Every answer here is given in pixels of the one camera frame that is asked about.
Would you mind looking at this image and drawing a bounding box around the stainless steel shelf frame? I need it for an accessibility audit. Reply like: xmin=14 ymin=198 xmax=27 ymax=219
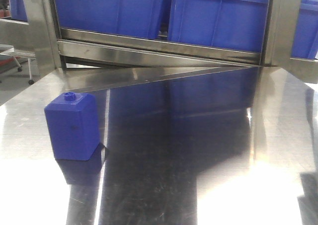
xmin=24 ymin=0 xmax=318 ymax=83

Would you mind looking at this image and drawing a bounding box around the blue bin far left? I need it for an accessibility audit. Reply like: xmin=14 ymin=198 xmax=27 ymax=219
xmin=9 ymin=0 xmax=27 ymax=22

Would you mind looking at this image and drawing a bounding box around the blue plastic bin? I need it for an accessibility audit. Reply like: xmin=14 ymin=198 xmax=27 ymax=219
xmin=167 ymin=0 xmax=269 ymax=53
xmin=55 ymin=0 xmax=164 ymax=39

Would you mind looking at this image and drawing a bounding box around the blue plastic bin right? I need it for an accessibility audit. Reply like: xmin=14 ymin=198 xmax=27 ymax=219
xmin=167 ymin=0 xmax=269 ymax=53

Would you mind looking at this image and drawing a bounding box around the grey wheeled cart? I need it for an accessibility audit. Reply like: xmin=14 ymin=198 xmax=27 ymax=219
xmin=0 ymin=44 xmax=36 ymax=85

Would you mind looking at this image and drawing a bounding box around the blue bin far right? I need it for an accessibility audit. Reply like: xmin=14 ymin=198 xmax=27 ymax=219
xmin=291 ymin=0 xmax=318 ymax=60

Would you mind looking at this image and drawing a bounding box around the blue plastic bin left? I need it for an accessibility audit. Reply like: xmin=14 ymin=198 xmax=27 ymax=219
xmin=55 ymin=0 xmax=164 ymax=39

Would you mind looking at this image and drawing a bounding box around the blue bottle with small cap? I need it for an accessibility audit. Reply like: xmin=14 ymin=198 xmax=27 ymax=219
xmin=44 ymin=92 xmax=100 ymax=161

